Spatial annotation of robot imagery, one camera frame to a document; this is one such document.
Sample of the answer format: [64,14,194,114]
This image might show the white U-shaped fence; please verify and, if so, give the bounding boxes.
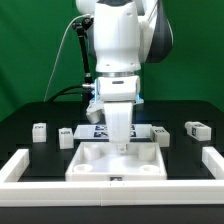
[0,149,224,207]

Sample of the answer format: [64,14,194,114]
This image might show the white camera cable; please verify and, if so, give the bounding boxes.
[43,13,92,103]

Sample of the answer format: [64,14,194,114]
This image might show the white square table top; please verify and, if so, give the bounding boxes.
[65,142,167,182]

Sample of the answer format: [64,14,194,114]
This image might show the black base cables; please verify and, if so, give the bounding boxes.
[46,83,96,104]

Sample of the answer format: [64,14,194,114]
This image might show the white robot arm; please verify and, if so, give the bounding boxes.
[76,0,173,153]

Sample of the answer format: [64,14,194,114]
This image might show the white marker plate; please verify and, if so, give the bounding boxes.
[74,124,152,140]

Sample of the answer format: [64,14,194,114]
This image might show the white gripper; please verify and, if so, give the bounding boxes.
[86,75,142,153]

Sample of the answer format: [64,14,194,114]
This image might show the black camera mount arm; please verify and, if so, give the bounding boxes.
[72,18,93,84]

